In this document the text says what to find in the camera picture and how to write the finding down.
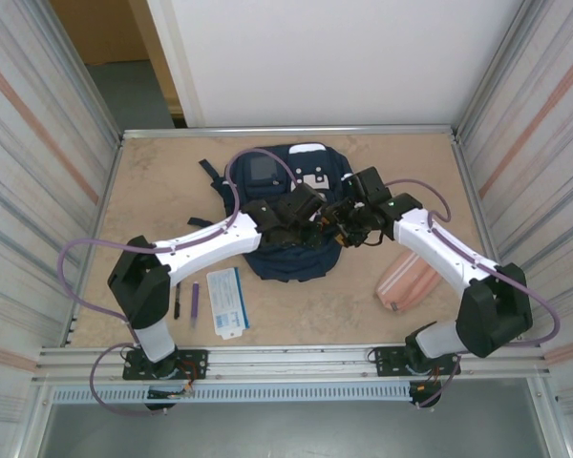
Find navy blue backpack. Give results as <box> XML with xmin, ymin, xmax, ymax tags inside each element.
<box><xmin>186</xmin><ymin>141</ymin><xmax>359</xmax><ymax>283</ymax></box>

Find pink striped pencil case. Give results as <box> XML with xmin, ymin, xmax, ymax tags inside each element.
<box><xmin>373</xmin><ymin>250</ymin><xmax>443</xmax><ymax>314</ymax></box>

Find white blue card package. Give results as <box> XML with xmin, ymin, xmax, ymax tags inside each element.
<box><xmin>205</xmin><ymin>266</ymin><xmax>251</xmax><ymax>343</ymax></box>

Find purple pen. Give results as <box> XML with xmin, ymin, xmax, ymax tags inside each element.
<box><xmin>189</xmin><ymin>281</ymin><xmax>202</xmax><ymax>330</ymax></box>

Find brown wooden door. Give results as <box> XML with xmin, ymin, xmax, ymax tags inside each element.
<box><xmin>50</xmin><ymin>0</ymin><xmax>185</xmax><ymax>128</ymax></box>

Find aluminium table edge rail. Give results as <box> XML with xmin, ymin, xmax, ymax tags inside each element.
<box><xmin>118</xmin><ymin>124</ymin><xmax>459</xmax><ymax>140</ymax></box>

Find aluminium table side rail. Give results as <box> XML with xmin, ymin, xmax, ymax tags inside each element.
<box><xmin>451</xmin><ymin>135</ymin><xmax>522</xmax><ymax>340</ymax></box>
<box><xmin>66</xmin><ymin>135</ymin><xmax>125</xmax><ymax>347</ymax></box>

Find long aluminium mounting rail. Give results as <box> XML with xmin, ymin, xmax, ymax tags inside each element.
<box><xmin>31</xmin><ymin>339</ymin><xmax>553</xmax><ymax>383</ymax></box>

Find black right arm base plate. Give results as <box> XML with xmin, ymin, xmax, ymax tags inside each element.
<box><xmin>371</xmin><ymin>343</ymin><xmax>461</xmax><ymax>378</ymax></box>

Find grey slotted cable duct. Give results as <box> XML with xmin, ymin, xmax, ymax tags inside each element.
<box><xmin>51</xmin><ymin>384</ymin><xmax>414</xmax><ymax>405</ymax></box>

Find red black base wires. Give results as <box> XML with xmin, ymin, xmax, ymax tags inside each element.
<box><xmin>410</xmin><ymin>364</ymin><xmax>445</xmax><ymax>397</ymax></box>
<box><xmin>147</xmin><ymin>360</ymin><xmax>206</xmax><ymax>400</ymax></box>

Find aluminium frame post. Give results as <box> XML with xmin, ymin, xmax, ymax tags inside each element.
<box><xmin>457</xmin><ymin>0</ymin><xmax>536</xmax><ymax>135</ymax></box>

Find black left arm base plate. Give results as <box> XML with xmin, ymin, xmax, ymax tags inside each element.
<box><xmin>122</xmin><ymin>348</ymin><xmax>209</xmax><ymax>382</ymax></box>

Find white door frame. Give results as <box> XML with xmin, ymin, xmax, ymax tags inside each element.
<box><xmin>145</xmin><ymin>0</ymin><xmax>204</xmax><ymax>128</ymax></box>

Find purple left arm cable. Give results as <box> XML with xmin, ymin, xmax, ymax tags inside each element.
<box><xmin>58</xmin><ymin>149</ymin><xmax>297</xmax><ymax>419</ymax></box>

